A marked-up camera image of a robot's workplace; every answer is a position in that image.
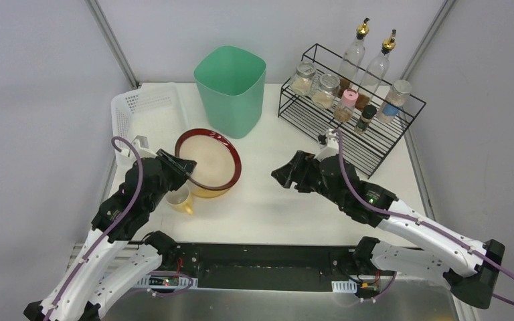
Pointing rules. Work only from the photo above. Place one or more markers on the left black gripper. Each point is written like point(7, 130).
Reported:
point(168, 166)

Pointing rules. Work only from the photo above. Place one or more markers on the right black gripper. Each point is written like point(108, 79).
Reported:
point(298, 170)

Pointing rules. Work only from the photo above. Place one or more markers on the cream plate with leaf pattern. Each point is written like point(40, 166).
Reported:
point(209, 193)

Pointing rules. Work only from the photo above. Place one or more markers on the yellow mug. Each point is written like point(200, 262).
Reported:
point(181, 200)

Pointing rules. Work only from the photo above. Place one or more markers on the red rimmed plate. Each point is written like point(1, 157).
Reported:
point(218, 161)

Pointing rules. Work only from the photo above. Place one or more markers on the pink lid spice shaker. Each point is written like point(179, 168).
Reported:
point(345, 106)

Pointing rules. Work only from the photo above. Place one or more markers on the glass jar with rice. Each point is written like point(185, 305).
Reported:
point(325, 91)

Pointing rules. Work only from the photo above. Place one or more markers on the black wire rack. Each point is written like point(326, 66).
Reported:
point(365, 151)

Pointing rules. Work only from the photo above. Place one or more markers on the glass jar with grains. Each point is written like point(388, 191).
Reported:
point(303, 79)

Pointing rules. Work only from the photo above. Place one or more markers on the black lid pepper shaker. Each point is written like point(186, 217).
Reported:
point(365, 119)

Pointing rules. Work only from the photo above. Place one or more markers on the silver lid spice jar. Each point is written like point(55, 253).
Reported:
point(392, 104)

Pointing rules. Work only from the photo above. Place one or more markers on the gold spout oil bottle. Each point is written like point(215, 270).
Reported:
point(352, 57)

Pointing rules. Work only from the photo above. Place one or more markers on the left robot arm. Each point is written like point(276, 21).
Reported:
point(84, 293)

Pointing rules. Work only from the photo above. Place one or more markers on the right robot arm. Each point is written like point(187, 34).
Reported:
point(461, 265)

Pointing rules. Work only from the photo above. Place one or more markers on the white plastic basket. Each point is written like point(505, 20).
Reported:
point(155, 111)

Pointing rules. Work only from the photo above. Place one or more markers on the green plastic bin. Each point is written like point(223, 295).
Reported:
point(230, 82)

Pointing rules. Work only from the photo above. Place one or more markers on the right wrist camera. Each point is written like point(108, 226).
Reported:
point(328, 144)

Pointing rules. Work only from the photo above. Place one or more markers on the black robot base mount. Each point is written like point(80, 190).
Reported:
point(303, 268)

